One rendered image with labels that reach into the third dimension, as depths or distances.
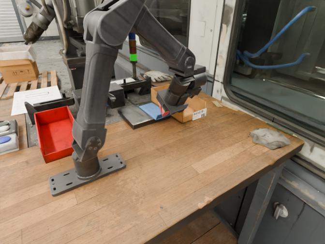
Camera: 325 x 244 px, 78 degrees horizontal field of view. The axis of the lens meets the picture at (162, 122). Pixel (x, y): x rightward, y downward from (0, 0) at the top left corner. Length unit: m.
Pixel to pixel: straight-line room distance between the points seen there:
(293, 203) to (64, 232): 0.87
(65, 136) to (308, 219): 0.99
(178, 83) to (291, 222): 0.80
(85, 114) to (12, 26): 9.62
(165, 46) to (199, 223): 1.03
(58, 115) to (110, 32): 0.53
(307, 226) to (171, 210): 0.70
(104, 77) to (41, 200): 0.34
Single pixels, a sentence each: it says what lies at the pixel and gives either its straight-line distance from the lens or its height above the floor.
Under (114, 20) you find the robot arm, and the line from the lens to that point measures 0.45.
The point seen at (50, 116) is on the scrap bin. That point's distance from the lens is 0.90.
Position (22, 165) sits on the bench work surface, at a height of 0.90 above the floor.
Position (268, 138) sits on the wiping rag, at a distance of 0.77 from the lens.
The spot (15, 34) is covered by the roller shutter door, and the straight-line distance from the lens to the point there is 10.10.
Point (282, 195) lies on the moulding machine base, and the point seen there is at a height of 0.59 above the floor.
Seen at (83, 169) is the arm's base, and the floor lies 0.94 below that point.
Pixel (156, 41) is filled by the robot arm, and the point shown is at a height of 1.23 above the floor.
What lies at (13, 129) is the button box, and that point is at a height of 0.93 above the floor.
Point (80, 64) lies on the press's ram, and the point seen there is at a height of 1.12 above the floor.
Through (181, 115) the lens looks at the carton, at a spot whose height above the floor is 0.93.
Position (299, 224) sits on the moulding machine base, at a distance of 1.11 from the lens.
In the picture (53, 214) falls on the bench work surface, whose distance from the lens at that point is 0.56.
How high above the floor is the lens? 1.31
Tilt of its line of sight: 31 degrees down
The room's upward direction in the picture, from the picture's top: straight up
